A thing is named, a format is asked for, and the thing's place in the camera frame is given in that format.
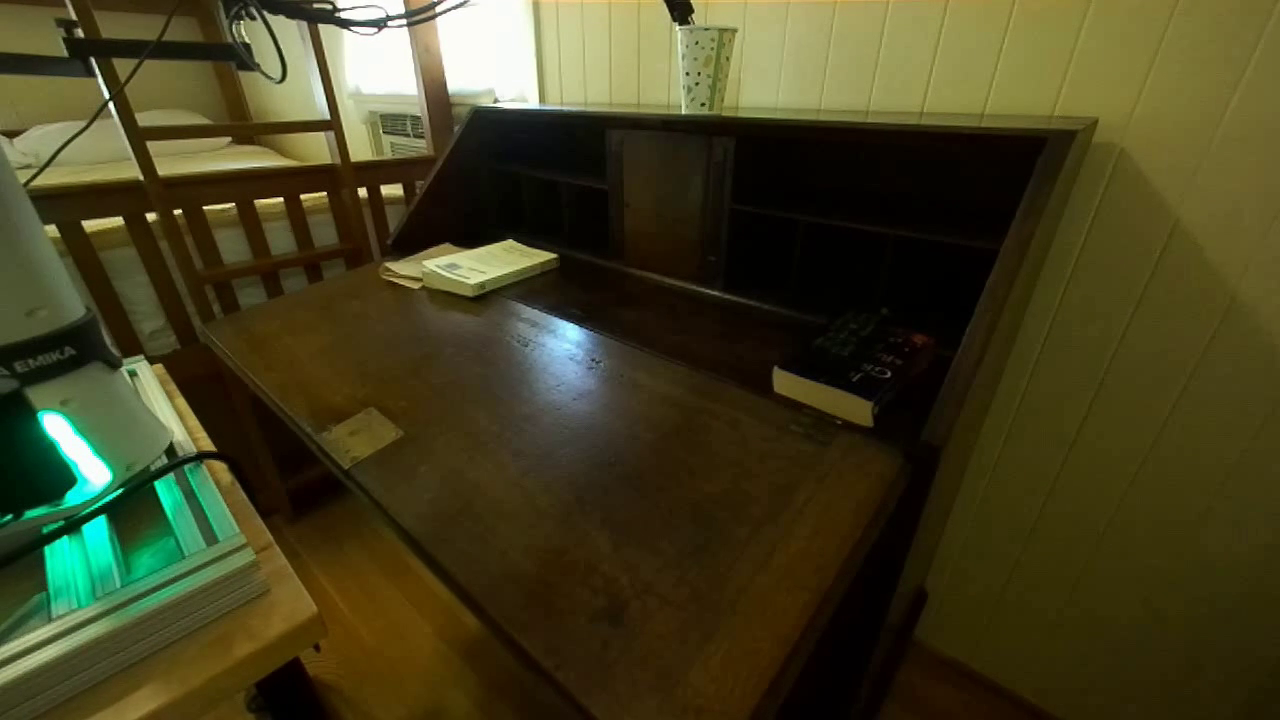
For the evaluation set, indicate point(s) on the black and white marker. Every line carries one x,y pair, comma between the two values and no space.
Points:
687,20

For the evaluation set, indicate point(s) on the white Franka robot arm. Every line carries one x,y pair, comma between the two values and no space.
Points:
37,301

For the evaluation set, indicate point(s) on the white patterned coffee cup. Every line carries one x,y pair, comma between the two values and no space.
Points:
703,70

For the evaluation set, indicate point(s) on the white window air conditioner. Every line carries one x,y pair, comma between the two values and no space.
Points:
396,135

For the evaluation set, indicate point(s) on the white paperback book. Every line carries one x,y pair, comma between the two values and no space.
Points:
490,264

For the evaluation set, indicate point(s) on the black book with white pages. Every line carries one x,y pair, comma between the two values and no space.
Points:
853,370

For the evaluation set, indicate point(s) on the dark wooden secretary desk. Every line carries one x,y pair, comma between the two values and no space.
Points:
602,495

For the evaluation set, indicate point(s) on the small pale desk sticker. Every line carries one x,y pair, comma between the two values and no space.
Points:
362,439

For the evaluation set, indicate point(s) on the white bed mattress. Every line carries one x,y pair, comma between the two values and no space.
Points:
95,143

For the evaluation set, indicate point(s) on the green lit device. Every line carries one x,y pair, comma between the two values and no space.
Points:
144,545

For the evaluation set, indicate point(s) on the light wooden robot table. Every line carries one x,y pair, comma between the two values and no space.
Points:
225,644

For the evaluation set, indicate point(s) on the wooden bunk bed frame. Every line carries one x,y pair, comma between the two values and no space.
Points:
252,184

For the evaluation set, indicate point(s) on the black mount bar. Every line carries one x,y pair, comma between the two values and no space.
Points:
144,50

